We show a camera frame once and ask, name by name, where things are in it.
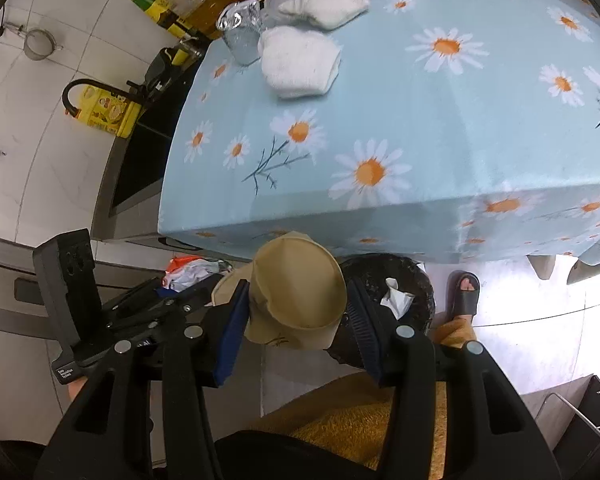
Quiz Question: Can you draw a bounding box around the white tissue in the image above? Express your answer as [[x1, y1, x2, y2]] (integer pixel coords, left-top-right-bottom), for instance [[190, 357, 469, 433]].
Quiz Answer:
[[380, 278, 415, 320]]

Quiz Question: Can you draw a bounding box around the red white wrapper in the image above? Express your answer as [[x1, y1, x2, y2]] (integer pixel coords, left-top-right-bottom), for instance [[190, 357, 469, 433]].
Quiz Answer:
[[161, 256, 230, 292]]

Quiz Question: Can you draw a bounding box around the white cloth front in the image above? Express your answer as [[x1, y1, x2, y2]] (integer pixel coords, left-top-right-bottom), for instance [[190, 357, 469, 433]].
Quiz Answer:
[[259, 26, 342, 99]]

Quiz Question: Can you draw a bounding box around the white cloth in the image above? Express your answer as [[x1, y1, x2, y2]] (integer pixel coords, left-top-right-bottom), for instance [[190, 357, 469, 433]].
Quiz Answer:
[[259, 26, 342, 99], [278, 0, 370, 30]]

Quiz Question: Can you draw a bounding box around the clear plastic cup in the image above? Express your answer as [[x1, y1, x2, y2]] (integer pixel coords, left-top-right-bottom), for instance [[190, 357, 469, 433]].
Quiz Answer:
[[215, 0, 262, 66]]

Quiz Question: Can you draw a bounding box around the clear plastic lid container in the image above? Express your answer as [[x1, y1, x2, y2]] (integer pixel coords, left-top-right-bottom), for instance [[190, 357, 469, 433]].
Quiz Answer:
[[262, 0, 296, 28]]

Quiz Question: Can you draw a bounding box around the black lined trash bin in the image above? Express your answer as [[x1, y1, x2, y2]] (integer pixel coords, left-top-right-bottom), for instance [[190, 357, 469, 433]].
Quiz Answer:
[[327, 252, 436, 378]]

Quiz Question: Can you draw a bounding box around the person's left hand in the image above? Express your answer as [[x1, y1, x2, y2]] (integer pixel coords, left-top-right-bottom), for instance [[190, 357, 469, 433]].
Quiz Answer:
[[67, 377, 87, 401]]

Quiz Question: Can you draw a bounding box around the person's right sandaled foot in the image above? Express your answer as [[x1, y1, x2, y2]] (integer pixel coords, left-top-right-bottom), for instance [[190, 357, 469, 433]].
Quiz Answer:
[[446, 271, 481, 328]]

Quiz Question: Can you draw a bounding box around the black sink basin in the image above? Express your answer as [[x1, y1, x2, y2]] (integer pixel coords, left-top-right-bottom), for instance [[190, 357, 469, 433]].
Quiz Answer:
[[111, 60, 201, 209]]

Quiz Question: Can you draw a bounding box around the yellow cooking oil jug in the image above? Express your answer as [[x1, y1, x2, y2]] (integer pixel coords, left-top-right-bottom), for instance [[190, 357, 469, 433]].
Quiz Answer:
[[61, 79, 142, 139]]

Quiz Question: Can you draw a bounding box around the black sink faucet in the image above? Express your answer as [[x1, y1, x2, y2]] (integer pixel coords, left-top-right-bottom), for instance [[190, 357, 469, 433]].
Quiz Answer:
[[60, 78, 154, 118]]

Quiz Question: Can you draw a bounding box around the daisy print blue tablecloth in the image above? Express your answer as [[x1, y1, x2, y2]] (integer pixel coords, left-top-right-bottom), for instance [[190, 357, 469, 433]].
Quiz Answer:
[[158, 0, 600, 266]]

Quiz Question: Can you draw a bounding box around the black yellow item by sink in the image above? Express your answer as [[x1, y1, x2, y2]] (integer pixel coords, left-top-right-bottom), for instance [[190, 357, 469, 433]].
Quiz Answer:
[[144, 47, 202, 91]]

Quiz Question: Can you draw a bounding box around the hanging metal strainer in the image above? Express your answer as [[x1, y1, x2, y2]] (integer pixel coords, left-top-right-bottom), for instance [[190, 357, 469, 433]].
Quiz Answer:
[[0, 22, 62, 61]]

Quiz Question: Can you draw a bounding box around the green cap yellow bottle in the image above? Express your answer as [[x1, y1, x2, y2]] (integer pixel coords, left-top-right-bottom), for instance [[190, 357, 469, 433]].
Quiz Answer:
[[130, 0, 193, 40]]

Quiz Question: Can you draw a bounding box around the white cloth rear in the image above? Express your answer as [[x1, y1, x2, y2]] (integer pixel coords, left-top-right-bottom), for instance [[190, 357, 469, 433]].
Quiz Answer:
[[278, 0, 370, 30]]

